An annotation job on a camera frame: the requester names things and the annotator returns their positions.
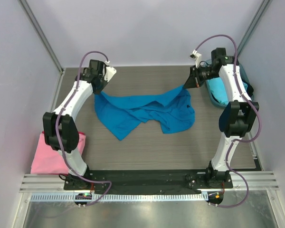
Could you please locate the blue translucent plastic bin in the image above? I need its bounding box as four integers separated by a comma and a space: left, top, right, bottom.
206, 64, 254, 109

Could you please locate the slotted white cable duct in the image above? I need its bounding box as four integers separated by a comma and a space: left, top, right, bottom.
30, 192, 208, 202

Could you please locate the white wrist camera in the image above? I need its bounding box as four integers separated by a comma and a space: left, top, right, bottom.
104, 61, 117, 83
190, 50, 202, 68

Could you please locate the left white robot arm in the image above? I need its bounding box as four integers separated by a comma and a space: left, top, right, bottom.
43, 59, 117, 190

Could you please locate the light blue t shirt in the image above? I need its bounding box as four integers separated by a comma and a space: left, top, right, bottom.
208, 78, 249, 105

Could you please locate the pink folded t shirt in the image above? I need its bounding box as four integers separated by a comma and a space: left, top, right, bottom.
30, 131, 87, 175

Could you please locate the aluminium corner post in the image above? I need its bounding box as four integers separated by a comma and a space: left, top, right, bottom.
18, 0, 64, 74
235, 0, 273, 57

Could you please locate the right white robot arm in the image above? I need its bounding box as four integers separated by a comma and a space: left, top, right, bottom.
183, 48, 259, 190

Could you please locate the left aluminium corner post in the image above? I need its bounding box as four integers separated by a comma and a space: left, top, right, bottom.
18, 0, 64, 74

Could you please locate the black t shirt in bin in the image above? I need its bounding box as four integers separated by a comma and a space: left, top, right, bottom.
241, 74, 254, 99

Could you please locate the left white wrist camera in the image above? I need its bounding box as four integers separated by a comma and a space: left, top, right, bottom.
104, 61, 117, 83

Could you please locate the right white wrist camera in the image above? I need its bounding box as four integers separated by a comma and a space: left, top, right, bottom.
190, 50, 202, 68

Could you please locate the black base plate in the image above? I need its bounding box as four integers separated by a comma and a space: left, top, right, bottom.
63, 169, 234, 190

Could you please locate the right aluminium corner post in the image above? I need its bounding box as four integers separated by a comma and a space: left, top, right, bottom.
235, 0, 273, 57

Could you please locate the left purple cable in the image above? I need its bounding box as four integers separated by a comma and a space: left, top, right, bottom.
56, 51, 112, 206

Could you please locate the aluminium front rail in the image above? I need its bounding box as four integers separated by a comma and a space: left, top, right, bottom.
19, 171, 279, 193

